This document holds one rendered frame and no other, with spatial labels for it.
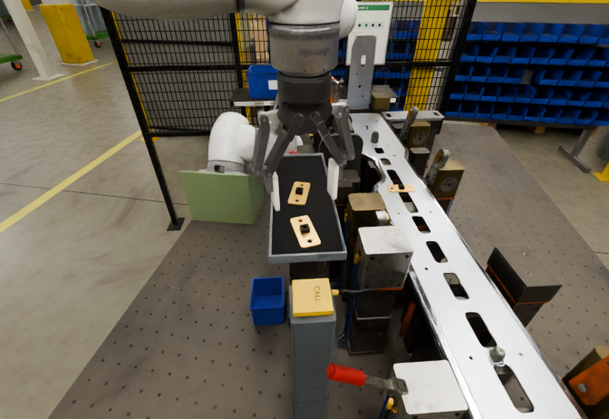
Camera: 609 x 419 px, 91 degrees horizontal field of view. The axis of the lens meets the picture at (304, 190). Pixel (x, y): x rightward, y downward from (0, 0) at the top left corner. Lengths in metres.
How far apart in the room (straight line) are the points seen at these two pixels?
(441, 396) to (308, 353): 0.21
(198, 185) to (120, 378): 0.65
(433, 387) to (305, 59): 0.50
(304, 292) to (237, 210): 0.83
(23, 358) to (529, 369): 2.12
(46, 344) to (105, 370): 1.15
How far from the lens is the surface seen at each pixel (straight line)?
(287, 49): 0.40
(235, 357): 0.98
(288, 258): 0.54
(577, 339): 1.26
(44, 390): 2.06
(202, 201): 1.31
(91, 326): 2.16
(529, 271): 0.85
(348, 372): 0.48
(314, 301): 0.49
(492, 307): 0.78
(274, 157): 0.46
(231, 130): 1.28
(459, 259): 0.84
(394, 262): 0.67
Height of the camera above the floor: 1.56
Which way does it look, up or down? 36 degrees down
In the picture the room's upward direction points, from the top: straight up
